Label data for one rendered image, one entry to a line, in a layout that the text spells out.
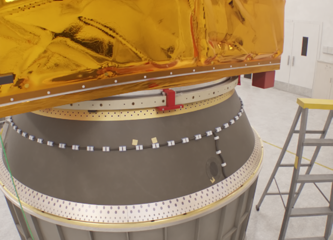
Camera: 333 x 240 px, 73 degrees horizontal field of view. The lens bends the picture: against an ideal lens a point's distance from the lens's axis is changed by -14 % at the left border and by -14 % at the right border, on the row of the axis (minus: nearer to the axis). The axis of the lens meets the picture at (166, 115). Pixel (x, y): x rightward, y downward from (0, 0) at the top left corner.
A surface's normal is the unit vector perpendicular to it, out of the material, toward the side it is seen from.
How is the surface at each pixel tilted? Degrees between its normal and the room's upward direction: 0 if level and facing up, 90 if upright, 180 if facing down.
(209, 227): 90
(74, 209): 43
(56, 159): 62
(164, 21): 90
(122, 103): 90
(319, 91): 90
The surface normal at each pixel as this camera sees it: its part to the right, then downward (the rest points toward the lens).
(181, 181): 0.36, -0.16
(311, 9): -0.80, 0.20
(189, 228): 0.43, 0.31
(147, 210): 0.15, -0.46
